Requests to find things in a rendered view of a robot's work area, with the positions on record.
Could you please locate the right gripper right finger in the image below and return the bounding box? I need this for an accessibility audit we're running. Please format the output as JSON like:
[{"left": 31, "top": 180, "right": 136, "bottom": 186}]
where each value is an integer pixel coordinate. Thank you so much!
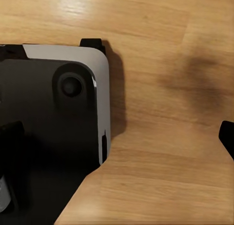
[{"left": 218, "top": 121, "right": 234, "bottom": 160}]

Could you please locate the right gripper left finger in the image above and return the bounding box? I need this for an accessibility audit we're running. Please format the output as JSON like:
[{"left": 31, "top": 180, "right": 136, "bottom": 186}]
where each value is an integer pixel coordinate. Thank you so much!
[{"left": 0, "top": 121, "right": 25, "bottom": 179}]

